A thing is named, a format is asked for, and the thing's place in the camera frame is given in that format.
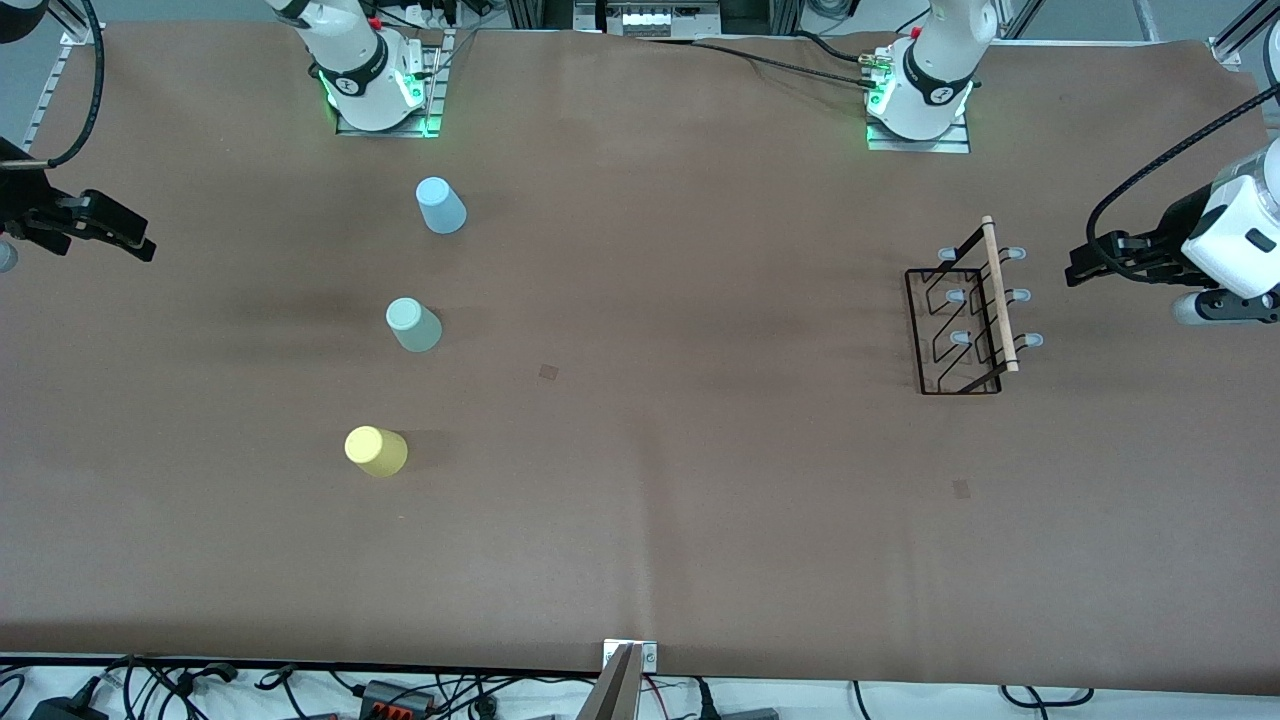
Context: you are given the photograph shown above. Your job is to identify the right arm aluminium base plate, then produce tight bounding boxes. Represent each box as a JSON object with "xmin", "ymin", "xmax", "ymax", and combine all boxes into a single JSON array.
[{"xmin": 335, "ymin": 30, "xmax": 446, "ymax": 139}]

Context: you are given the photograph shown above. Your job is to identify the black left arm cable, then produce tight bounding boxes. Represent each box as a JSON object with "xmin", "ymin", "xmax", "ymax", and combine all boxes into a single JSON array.
[{"xmin": 1086, "ymin": 85, "xmax": 1280, "ymax": 263}]

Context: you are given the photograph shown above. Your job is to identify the white power strip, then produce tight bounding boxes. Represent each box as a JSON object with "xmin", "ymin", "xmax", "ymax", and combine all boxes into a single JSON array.
[{"xmin": 375, "ymin": 0, "xmax": 471, "ymax": 31}]

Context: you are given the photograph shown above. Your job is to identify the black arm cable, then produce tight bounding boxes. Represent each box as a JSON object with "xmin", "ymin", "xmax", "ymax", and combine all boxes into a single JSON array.
[
  {"xmin": 45, "ymin": 0, "xmax": 107, "ymax": 169},
  {"xmin": 1086, "ymin": 85, "xmax": 1280, "ymax": 263}
]

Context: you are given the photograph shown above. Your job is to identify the black cable with clip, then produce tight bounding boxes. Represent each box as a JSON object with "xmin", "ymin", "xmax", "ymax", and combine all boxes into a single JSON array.
[{"xmin": 175, "ymin": 660, "xmax": 241, "ymax": 693}]

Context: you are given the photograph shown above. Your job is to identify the grey camera stand post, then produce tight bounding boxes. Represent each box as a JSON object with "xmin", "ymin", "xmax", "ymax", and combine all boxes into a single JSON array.
[{"xmin": 578, "ymin": 643, "xmax": 643, "ymax": 720}]

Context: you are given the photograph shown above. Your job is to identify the left arm aluminium base plate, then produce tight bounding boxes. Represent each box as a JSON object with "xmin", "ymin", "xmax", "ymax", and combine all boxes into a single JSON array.
[{"xmin": 866, "ymin": 50, "xmax": 973, "ymax": 154}]

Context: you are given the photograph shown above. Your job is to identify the yellow plastic cup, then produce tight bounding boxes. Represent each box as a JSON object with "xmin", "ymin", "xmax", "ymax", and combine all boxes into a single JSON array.
[{"xmin": 344, "ymin": 426, "xmax": 409, "ymax": 478}]

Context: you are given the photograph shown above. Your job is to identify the brown table cover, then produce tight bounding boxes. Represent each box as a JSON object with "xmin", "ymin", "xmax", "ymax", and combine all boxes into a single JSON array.
[{"xmin": 0, "ymin": 22, "xmax": 1280, "ymax": 696}]

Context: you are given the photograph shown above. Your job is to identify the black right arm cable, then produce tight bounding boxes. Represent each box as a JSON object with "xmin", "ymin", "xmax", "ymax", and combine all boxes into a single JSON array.
[{"xmin": 45, "ymin": 0, "xmax": 107, "ymax": 169}]

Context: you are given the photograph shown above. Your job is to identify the grey control device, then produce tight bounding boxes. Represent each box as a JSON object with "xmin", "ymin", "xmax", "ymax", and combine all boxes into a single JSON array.
[{"xmin": 575, "ymin": 0, "xmax": 723, "ymax": 39}]

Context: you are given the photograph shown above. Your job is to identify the black wire cup holder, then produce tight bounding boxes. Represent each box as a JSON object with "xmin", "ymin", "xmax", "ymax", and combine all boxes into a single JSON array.
[{"xmin": 904, "ymin": 215, "xmax": 1045, "ymax": 396}]

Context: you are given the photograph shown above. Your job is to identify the black box orange levers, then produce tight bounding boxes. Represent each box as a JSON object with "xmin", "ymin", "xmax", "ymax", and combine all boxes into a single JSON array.
[{"xmin": 358, "ymin": 680, "xmax": 438, "ymax": 718}]

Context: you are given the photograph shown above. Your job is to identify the light blue plastic cup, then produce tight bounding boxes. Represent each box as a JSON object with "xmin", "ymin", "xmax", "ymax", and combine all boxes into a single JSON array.
[{"xmin": 416, "ymin": 176, "xmax": 468, "ymax": 236}]

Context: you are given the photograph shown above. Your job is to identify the black power adapter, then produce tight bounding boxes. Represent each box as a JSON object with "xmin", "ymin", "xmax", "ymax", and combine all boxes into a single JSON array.
[{"xmin": 28, "ymin": 695, "xmax": 109, "ymax": 720}]

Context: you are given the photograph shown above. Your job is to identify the pale green plastic cup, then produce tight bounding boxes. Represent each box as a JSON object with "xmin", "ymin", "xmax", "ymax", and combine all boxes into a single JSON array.
[{"xmin": 385, "ymin": 297, "xmax": 443, "ymax": 354}]

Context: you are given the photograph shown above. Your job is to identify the perforated aluminium rail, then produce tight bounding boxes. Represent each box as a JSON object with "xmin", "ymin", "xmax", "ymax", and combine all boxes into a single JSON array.
[{"xmin": 0, "ymin": 30, "xmax": 81, "ymax": 216}]

